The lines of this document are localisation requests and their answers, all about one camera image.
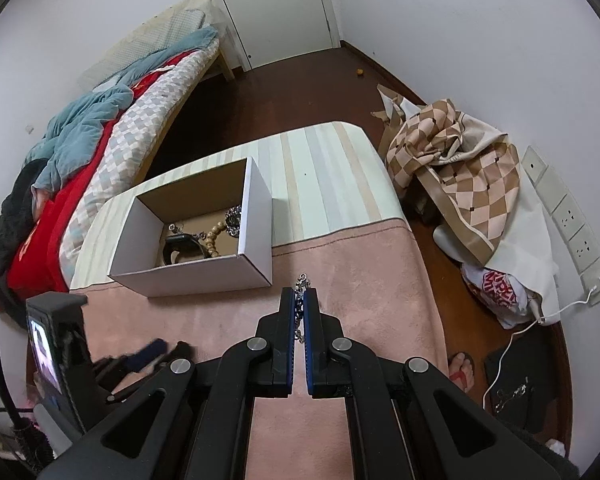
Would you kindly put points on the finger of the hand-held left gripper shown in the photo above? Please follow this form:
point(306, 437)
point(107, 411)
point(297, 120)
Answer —
point(180, 351)
point(150, 351)

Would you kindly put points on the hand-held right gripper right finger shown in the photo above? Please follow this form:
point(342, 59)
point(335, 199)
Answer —
point(307, 320)

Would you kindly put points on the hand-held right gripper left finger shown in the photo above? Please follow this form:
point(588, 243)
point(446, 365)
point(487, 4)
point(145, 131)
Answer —
point(292, 320)

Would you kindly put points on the black smart band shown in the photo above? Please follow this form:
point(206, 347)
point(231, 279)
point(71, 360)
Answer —
point(180, 245)

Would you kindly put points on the white cardboard box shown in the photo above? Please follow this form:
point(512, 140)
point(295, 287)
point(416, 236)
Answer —
point(250, 220)

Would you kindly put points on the pink suede table mat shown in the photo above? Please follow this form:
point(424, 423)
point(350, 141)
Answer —
point(360, 270)

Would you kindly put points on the red floral blanket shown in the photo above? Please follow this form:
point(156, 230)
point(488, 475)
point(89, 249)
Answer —
point(45, 250)

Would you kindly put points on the dark fuzzy cloth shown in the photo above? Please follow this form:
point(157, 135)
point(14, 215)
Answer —
point(10, 225)

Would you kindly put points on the striped table cloth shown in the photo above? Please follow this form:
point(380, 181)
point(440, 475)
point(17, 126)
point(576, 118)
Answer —
point(320, 175)

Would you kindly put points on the small pink cloth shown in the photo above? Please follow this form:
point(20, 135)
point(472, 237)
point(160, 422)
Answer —
point(39, 200)

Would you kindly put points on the person's foot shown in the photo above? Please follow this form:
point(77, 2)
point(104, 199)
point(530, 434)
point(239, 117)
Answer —
point(461, 362)

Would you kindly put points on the foot in sandal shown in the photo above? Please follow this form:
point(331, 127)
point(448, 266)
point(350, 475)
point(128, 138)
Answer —
point(462, 377)

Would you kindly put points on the plastic bag with red print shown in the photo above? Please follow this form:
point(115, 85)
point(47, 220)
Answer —
point(495, 290)

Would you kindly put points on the beige checkered cloth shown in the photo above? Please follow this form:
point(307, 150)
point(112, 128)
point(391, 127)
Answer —
point(460, 170)

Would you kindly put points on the grey white checkered quilt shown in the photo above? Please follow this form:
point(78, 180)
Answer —
point(135, 130)

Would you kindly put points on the black bag with silver print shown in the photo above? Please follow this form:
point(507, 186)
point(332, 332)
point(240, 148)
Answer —
point(520, 385)

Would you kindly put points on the blue quilt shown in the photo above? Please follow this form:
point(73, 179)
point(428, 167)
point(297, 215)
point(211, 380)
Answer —
point(80, 125)

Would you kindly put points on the wooden bed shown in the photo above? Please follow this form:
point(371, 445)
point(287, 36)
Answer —
point(225, 67)

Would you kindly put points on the white crumpled tissue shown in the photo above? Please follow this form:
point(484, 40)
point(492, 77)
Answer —
point(556, 447)

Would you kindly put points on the white door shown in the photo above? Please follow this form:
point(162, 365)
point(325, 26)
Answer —
point(275, 10)

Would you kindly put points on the beige quilted headboard pad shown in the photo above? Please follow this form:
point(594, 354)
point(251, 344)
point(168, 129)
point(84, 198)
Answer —
point(150, 35)

